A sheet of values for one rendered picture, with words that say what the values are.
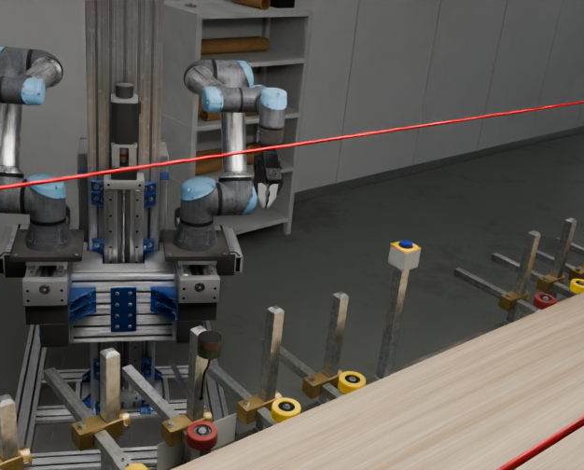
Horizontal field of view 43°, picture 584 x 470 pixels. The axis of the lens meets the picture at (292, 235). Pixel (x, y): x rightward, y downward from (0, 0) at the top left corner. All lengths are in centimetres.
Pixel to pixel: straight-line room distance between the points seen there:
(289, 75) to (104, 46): 268
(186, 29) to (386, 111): 247
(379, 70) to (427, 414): 436
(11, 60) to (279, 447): 148
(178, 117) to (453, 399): 286
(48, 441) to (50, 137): 206
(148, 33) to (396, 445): 150
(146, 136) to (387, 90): 394
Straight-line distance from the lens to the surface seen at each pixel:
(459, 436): 213
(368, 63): 609
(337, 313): 225
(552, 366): 256
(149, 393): 220
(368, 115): 625
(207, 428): 201
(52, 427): 315
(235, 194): 257
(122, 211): 267
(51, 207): 255
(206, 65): 259
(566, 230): 319
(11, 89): 223
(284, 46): 513
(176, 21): 453
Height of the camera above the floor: 217
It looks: 24 degrees down
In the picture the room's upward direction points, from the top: 6 degrees clockwise
